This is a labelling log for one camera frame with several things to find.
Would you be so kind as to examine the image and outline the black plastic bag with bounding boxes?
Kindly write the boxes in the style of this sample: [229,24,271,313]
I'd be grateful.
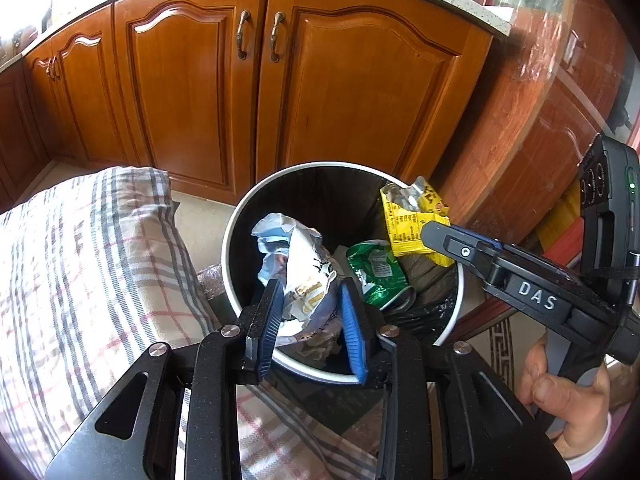
[385,290,457,336]

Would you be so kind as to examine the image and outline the person's right hand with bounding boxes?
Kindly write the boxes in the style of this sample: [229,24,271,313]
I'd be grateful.
[519,336,613,460]

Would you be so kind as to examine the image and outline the reddish wooden side cabinet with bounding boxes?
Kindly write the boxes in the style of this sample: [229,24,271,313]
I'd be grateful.
[435,0,640,346]

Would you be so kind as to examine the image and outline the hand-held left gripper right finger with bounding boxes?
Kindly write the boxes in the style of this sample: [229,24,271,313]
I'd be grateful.
[339,276,574,480]

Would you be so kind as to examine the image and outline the black trash bin white rim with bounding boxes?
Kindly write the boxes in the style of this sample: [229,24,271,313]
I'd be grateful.
[221,161,466,386]

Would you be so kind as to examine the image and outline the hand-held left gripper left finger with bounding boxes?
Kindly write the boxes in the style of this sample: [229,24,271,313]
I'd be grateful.
[42,276,287,480]

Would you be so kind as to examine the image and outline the wooden base cabinets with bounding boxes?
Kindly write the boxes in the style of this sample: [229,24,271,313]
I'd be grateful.
[0,0,511,206]

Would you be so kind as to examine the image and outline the bronze cabinet handle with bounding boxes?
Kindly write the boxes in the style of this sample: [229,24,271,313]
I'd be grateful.
[269,11,286,63]
[236,9,250,60]

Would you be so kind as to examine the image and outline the white snack bag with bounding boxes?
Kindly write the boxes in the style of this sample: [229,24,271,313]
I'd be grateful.
[250,212,348,356]

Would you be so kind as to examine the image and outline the shiny green wrapper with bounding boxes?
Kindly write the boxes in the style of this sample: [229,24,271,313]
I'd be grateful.
[346,240,416,311]

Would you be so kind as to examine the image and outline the plaid cloth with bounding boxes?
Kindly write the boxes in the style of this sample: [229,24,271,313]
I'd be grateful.
[0,166,381,480]

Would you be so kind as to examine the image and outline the yellow foil snack wrapper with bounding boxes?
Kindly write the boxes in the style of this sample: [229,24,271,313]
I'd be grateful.
[380,176,453,267]

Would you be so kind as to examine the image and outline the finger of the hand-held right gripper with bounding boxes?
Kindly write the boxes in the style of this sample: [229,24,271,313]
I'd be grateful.
[421,221,577,332]
[452,225,584,287]

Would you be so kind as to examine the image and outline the person's right forearm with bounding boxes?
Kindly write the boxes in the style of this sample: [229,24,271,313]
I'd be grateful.
[562,405,631,478]

